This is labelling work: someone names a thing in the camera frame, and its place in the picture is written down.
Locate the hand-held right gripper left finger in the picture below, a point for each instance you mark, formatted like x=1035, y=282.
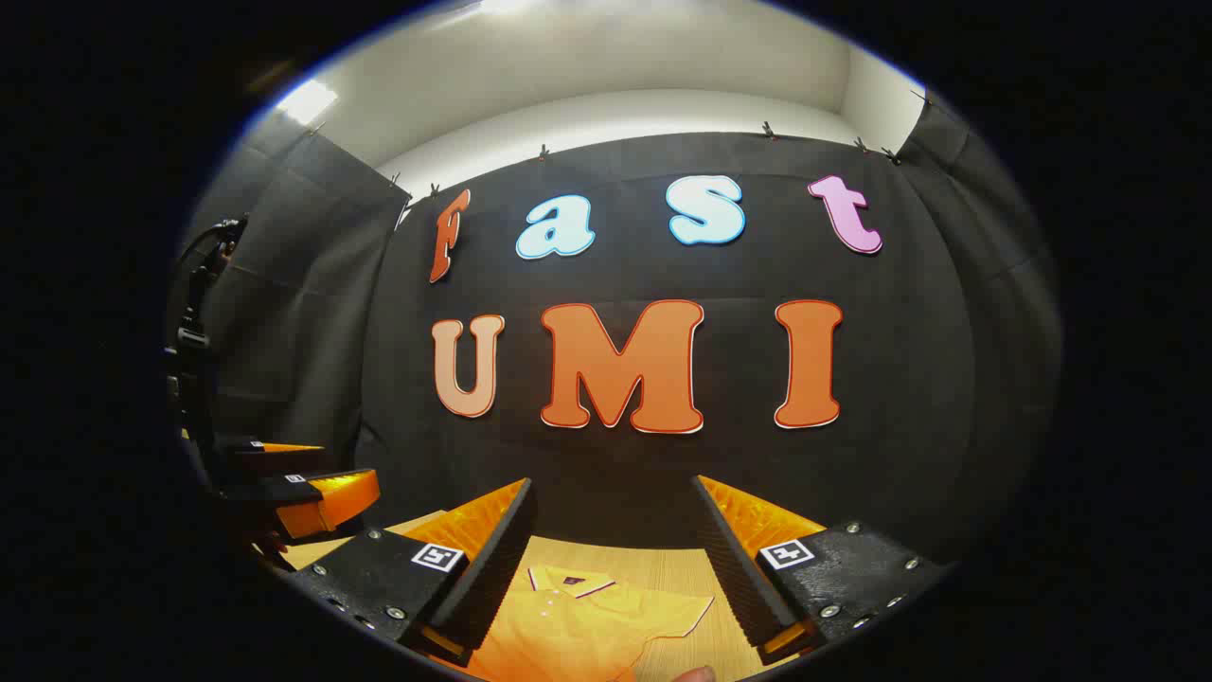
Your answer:
x=492, y=578

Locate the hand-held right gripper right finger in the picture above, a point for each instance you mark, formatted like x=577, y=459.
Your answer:
x=734, y=578

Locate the ceiling light panel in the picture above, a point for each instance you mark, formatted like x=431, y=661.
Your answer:
x=305, y=100
x=505, y=5

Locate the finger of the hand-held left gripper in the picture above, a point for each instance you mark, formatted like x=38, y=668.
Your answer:
x=331, y=502
x=275, y=462

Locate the orange collared T-shirt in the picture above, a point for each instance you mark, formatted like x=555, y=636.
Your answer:
x=587, y=625

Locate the row of small backdrop clips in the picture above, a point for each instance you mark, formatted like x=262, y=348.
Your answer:
x=769, y=129

